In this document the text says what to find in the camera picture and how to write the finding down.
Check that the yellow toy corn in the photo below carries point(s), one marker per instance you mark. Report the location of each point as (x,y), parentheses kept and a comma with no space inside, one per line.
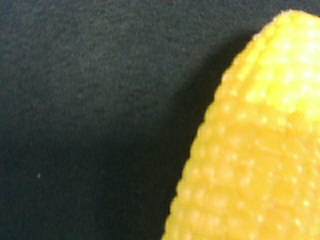
(254,166)

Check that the black tablecloth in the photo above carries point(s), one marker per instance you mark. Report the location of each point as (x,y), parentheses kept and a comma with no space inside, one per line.
(100,101)

